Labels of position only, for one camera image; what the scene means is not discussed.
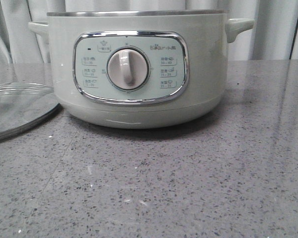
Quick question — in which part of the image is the pale green electric cooking pot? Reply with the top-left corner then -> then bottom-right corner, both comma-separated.
28,10 -> 254,129

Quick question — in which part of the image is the glass pot lid steel rim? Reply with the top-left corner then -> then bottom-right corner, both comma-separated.
0,82 -> 60,141

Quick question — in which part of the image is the white pleated curtain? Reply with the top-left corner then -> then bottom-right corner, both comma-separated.
0,0 -> 298,63

